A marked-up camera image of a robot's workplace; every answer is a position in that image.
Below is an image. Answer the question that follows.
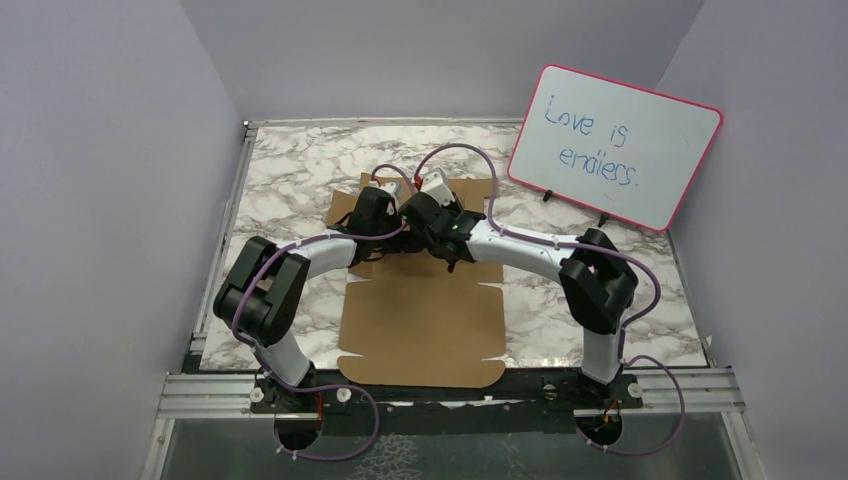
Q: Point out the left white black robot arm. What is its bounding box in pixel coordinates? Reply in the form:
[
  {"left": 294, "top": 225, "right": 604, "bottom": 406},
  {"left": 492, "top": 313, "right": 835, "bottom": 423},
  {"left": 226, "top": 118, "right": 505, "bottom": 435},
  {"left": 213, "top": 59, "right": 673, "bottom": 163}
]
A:
[{"left": 213, "top": 183, "right": 402, "bottom": 411}]

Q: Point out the pink framed whiteboard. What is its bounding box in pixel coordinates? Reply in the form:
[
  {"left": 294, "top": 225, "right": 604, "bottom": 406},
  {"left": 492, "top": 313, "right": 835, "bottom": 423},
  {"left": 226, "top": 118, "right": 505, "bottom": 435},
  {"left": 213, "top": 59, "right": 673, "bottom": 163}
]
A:
[{"left": 507, "top": 65, "right": 723, "bottom": 232}]

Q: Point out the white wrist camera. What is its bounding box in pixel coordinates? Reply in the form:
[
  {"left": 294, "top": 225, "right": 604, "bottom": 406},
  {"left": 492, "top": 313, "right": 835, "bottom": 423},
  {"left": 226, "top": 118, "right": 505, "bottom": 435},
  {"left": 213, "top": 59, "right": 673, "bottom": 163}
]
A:
[
  {"left": 418, "top": 168, "right": 457, "bottom": 208},
  {"left": 379, "top": 182, "right": 403, "bottom": 203}
]

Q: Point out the brown cardboard box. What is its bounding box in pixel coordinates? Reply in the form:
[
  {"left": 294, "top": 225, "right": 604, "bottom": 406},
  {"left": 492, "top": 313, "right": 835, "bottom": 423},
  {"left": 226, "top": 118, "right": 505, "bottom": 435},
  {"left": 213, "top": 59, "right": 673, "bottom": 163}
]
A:
[{"left": 325, "top": 172, "right": 506, "bottom": 390}]

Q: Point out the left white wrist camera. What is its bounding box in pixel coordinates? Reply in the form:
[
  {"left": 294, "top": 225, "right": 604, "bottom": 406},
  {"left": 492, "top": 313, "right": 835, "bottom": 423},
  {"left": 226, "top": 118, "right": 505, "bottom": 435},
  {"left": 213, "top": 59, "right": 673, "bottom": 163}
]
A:
[{"left": 379, "top": 182, "right": 403, "bottom": 203}]

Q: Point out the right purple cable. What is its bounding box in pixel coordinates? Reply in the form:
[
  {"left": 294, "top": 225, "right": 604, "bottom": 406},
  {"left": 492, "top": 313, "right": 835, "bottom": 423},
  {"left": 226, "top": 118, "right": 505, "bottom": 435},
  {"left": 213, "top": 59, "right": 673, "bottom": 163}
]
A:
[{"left": 413, "top": 142, "right": 688, "bottom": 458}]

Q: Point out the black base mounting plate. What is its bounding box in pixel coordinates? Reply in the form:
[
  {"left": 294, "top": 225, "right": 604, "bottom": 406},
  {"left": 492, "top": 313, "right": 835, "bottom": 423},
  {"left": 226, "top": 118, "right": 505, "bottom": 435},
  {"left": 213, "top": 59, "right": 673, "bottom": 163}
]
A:
[{"left": 182, "top": 354, "right": 644, "bottom": 439}]

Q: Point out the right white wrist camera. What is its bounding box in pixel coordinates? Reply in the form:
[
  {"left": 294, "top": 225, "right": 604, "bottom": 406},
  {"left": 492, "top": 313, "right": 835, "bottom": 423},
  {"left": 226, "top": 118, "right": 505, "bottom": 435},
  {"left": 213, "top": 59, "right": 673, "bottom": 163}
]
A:
[{"left": 418, "top": 168, "right": 457, "bottom": 208}]

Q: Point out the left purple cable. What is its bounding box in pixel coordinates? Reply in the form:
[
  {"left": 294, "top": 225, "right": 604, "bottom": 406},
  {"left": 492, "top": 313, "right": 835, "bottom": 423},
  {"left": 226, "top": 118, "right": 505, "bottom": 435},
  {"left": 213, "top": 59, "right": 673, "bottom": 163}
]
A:
[{"left": 230, "top": 164, "right": 382, "bottom": 462}]

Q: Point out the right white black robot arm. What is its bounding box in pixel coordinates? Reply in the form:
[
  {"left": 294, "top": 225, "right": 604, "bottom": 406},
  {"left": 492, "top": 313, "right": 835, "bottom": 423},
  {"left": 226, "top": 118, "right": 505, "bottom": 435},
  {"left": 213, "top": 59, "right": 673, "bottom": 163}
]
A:
[{"left": 399, "top": 193, "right": 638, "bottom": 407}]

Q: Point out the purple cable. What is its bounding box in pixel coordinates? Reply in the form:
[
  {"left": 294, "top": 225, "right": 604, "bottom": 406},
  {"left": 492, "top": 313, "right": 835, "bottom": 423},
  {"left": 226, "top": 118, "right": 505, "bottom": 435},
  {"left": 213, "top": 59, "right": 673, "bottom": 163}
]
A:
[
  {"left": 230, "top": 164, "right": 382, "bottom": 462},
  {"left": 413, "top": 142, "right": 688, "bottom": 458}
]

